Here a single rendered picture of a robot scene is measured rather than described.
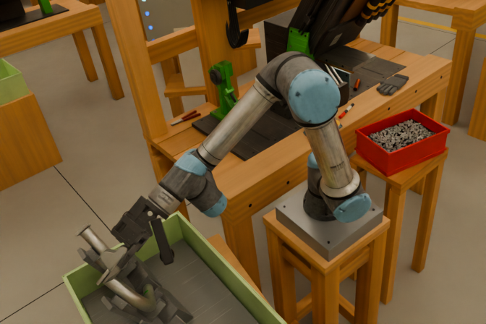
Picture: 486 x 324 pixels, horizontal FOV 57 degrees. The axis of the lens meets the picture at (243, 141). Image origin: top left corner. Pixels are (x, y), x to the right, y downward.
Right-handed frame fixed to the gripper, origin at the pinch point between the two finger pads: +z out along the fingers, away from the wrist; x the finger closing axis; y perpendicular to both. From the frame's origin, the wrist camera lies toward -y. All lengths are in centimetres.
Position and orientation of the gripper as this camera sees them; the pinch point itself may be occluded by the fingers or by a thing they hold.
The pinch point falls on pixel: (111, 278)
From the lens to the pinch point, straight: 116.6
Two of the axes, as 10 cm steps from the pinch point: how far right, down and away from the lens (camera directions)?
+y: -7.7, -6.4, -0.6
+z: -6.1, 7.6, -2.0
